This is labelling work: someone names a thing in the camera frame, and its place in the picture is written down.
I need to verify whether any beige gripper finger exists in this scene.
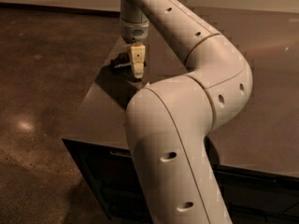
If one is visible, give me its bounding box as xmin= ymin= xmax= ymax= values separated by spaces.
xmin=129 ymin=42 xmax=146 ymax=78

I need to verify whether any dark drawer cabinet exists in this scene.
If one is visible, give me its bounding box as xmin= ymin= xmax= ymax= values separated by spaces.
xmin=62 ymin=137 xmax=299 ymax=224

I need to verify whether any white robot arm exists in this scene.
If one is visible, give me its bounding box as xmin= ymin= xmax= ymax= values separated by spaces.
xmin=125 ymin=0 xmax=252 ymax=224

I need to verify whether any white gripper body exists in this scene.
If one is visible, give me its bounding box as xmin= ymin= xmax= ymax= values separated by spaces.
xmin=120 ymin=18 xmax=150 ymax=44

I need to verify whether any black rxbar chocolate bar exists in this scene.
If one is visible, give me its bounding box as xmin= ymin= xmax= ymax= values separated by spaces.
xmin=110 ymin=52 xmax=131 ymax=72

